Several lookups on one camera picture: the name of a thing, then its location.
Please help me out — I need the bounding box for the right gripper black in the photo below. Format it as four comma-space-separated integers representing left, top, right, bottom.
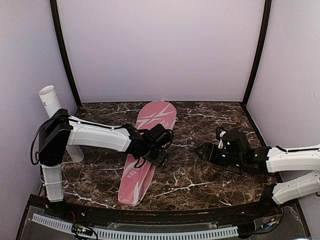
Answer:
195, 141, 244, 169

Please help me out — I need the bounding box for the black corner post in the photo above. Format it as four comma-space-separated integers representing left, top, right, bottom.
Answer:
241, 0, 272, 108
49, 0, 82, 108

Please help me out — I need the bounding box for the black front rail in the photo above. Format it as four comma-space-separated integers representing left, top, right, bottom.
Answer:
38, 197, 284, 225

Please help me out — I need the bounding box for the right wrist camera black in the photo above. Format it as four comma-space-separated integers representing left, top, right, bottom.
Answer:
215, 126, 228, 149

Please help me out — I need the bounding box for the black left corner post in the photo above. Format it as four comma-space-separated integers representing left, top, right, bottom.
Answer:
49, 0, 82, 108

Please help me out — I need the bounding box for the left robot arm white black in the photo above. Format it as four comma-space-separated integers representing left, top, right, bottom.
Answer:
30, 108, 176, 218

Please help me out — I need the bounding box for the pink racket bag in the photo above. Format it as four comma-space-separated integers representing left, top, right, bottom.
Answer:
118, 100, 177, 207

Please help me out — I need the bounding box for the black right corner post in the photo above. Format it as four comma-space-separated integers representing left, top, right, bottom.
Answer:
241, 0, 272, 108

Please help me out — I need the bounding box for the white shuttlecock tube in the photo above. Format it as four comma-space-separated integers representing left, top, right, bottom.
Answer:
38, 84, 85, 163

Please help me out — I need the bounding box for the grey slotted cable duct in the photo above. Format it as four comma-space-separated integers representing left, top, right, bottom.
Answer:
31, 213, 239, 240

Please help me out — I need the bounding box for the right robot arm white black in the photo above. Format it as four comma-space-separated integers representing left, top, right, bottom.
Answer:
194, 127, 320, 217

